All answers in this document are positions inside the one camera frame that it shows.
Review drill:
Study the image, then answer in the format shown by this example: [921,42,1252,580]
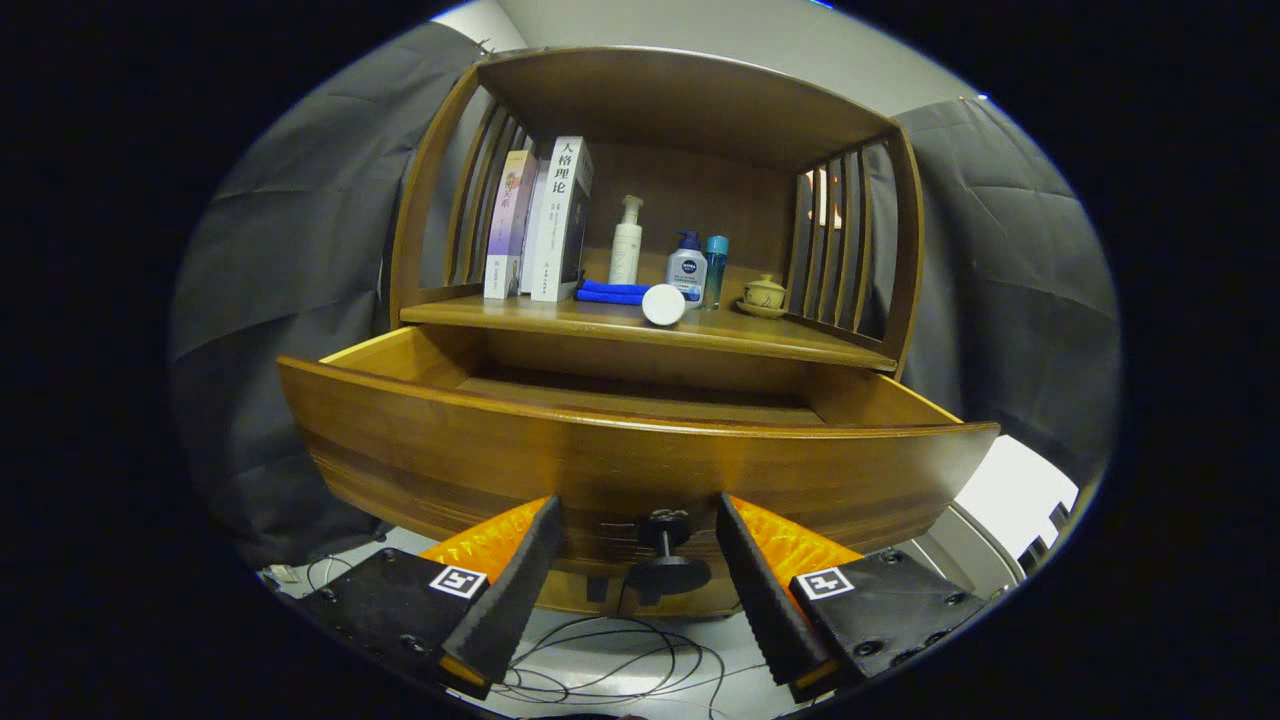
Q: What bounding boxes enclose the blue folded towel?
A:
[576,279,653,306]

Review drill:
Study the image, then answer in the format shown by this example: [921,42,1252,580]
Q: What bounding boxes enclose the wooden cabinet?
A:
[388,45,926,621]

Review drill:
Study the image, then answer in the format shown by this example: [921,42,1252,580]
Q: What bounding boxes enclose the wooden drawer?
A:
[276,325,1001,616]

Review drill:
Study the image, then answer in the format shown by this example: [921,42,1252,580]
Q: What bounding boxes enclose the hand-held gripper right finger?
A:
[714,493,996,706]

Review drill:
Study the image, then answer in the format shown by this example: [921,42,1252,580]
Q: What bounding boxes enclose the thick white book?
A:
[530,136,595,303]

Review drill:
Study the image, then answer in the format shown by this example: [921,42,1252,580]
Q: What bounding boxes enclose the black backdrop cloth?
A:
[165,20,1121,571]

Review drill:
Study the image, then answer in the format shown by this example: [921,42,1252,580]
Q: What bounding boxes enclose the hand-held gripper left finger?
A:
[296,495,564,701]

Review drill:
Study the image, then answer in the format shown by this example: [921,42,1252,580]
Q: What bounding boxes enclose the white bottle blue pump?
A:
[666,231,709,308]

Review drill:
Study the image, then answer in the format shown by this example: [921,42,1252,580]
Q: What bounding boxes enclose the wooden countertop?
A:
[400,250,898,373]

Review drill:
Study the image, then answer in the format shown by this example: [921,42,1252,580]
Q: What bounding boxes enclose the purple book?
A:
[483,150,538,300]

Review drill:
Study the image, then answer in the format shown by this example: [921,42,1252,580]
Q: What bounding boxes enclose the black floor cables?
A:
[255,555,761,716]

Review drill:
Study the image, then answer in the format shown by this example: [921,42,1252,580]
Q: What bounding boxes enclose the black drawer knob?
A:
[626,509,713,606]

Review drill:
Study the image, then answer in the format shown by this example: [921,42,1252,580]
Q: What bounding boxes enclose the clear bottle teal cap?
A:
[703,235,730,310]

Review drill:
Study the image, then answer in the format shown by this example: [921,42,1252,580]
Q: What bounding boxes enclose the white green cleanser tube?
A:
[641,284,687,327]

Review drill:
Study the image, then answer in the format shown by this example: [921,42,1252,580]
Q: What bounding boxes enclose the beige lidded teacup with saucer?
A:
[737,273,789,320]

